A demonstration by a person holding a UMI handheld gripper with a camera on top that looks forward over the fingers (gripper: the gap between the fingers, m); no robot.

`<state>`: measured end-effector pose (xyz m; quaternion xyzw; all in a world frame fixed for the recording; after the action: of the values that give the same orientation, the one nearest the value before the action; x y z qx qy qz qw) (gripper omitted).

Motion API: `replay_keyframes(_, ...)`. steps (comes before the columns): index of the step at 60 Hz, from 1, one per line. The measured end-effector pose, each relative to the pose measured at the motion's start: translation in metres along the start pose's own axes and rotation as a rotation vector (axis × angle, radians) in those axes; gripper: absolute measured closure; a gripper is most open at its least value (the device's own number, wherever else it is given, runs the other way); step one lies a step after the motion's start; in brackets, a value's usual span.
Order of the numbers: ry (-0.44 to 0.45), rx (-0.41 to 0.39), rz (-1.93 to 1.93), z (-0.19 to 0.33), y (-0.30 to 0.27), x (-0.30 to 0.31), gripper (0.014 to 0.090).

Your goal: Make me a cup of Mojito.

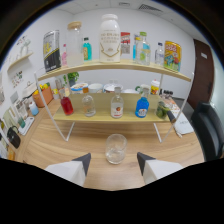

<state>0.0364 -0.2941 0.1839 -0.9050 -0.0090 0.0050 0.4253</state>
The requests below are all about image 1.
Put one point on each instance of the white tray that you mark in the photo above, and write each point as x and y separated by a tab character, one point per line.
26	125

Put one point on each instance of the yellow red cup white lid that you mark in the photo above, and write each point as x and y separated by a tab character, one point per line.
155	87

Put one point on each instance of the black kettle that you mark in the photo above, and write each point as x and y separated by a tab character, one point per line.
13	137

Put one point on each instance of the clear bottle green cap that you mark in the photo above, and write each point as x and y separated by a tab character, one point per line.
143	50

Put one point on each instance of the red white box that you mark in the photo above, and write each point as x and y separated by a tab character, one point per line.
125	43

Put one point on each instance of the teal liquid bottle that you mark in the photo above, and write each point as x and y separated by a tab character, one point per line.
87	50

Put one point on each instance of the yellow printed can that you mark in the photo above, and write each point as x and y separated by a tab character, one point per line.
172	56

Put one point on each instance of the clear bottle white cap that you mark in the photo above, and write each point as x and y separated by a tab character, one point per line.
117	105

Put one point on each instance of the orange box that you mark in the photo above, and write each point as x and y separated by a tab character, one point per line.
43	97

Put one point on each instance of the small pink bottle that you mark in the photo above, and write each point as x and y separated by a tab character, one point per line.
64	56

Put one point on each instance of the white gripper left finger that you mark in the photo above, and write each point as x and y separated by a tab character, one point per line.
71	170

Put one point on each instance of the blue liquor bottle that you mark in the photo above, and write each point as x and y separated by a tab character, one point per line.
142	106

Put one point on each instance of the black chair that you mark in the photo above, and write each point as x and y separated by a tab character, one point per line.
208	131

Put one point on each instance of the clear drinking glass with ice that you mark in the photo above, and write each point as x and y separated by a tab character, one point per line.
116	148

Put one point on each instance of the clear bottle orange cap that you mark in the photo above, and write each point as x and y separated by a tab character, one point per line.
88	105

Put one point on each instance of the plain white bowl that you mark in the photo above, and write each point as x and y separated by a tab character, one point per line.
95	87

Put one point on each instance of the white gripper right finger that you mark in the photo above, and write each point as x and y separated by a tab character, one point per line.
156	168

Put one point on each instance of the light blue cup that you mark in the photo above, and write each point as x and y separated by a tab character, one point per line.
33	109

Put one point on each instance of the red liquid bottle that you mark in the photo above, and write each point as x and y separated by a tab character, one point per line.
66	105

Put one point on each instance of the ceiling air vent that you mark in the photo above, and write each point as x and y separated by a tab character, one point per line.
150	7

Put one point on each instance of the brown door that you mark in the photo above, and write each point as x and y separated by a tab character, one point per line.
202	75

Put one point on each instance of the white bowl blue rim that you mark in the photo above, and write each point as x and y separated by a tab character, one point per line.
79	88

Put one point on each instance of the wooden wall shelf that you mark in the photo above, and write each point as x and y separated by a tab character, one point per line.
20	60

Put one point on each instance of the white patterned bowl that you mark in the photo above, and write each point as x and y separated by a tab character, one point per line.
110	87

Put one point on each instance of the glass jar wooden lid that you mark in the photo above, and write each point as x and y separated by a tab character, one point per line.
75	46

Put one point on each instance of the orange printed paper sheet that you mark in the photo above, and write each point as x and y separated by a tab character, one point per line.
173	103

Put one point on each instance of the large white bottle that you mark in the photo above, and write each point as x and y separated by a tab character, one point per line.
109	40

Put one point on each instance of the white mug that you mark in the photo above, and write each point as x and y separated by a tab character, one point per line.
143	88

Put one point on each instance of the two-tier wooden shelf white frame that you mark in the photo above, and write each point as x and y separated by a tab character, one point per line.
100	65

